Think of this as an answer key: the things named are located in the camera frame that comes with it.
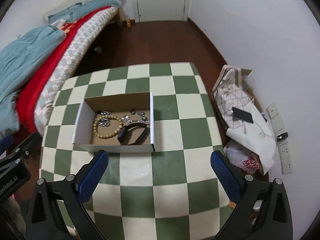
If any red bed sheet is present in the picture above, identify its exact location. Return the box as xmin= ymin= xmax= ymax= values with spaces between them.
xmin=15 ymin=5 xmax=118 ymax=134

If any white quilted tote bag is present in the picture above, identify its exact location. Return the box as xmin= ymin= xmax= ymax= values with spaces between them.
xmin=212 ymin=64 xmax=253 ymax=133

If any thin silver necklace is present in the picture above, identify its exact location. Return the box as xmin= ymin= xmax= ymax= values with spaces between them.
xmin=121 ymin=114 xmax=138 ymax=124

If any teal blue blanket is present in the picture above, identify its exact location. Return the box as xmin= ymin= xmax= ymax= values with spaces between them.
xmin=1 ymin=0 xmax=123 ymax=138

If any white door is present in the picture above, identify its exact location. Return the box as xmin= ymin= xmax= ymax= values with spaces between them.
xmin=132 ymin=0 xmax=190 ymax=23

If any white cardboard box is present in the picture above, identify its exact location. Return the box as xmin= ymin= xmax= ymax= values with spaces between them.
xmin=72 ymin=92 xmax=155 ymax=153

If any black fitness band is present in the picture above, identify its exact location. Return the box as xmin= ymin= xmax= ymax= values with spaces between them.
xmin=117 ymin=123 xmax=149 ymax=145

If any white charging cable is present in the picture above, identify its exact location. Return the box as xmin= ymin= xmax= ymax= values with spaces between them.
xmin=224 ymin=87 xmax=278 ymax=140

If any white plastic bag red print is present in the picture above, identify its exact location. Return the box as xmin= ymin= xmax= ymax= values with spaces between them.
xmin=223 ymin=140 xmax=262 ymax=174

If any black charger plug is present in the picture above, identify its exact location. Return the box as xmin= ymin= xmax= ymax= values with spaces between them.
xmin=276 ymin=132 xmax=289 ymax=142

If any diamond pattern mattress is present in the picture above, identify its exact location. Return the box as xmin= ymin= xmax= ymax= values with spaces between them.
xmin=34 ymin=6 xmax=118 ymax=135

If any small orange bottle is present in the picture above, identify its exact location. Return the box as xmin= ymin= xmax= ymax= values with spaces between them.
xmin=126 ymin=16 xmax=131 ymax=28

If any white wall socket strip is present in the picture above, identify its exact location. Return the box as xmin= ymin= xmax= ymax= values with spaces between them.
xmin=266 ymin=102 xmax=293 ymax=174

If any wooden bead bracelet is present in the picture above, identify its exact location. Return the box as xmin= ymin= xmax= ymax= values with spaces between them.
xmin=93 ymin=114 xmax=124 ymax=139

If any thick silver chain bracelet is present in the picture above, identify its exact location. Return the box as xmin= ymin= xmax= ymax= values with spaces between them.
xmin=94 ymin=110 xmax=113 ymax=127

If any black smartphone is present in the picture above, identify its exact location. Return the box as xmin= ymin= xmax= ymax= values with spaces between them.
xmin=232 ymin=107 xmax=254 ymax=124

